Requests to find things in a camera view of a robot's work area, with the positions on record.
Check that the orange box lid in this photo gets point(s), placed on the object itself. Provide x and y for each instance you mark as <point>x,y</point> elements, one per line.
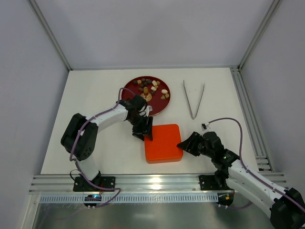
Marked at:
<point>163,147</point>

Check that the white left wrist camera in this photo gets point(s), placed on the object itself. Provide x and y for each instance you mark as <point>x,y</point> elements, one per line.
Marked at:
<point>145,111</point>

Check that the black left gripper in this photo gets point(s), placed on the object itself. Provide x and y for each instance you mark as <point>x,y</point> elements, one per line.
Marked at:
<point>142,129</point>

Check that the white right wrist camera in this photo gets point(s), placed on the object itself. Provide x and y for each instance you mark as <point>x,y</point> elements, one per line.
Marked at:
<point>205,126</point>

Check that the silver metal tongs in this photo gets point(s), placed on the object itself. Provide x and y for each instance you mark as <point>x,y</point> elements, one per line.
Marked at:
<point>193,99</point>

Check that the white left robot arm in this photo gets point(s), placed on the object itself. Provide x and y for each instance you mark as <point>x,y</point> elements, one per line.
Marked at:
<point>79,139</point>

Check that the aluminium frame post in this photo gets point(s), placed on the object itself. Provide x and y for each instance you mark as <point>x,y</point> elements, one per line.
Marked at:
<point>267,18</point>
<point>42,20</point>

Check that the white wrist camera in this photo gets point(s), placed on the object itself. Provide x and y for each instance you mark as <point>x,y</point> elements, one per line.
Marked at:
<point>205,126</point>
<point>145,111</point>

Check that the perforated cable duct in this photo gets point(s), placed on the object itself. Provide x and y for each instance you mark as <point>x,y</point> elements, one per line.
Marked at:
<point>129,198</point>

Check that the left aluminium frame post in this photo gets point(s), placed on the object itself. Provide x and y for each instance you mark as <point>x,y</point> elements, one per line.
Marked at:
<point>42,20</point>

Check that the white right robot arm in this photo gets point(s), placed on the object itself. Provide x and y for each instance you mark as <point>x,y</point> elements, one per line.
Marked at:
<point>284,207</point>

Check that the aluminium mounting rail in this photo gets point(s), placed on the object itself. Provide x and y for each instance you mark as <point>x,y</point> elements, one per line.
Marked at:
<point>163,182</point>

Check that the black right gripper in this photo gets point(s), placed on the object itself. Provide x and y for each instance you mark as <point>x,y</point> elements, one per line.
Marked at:
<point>195,143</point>

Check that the round dark red tray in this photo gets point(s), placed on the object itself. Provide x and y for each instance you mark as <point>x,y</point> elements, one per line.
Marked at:
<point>155,98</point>

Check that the right aluminium frame post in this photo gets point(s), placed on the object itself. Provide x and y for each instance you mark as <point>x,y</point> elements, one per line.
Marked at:
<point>267,18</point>

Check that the brown chocolate on centre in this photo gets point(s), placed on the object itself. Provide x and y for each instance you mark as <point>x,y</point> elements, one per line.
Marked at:
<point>145,90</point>

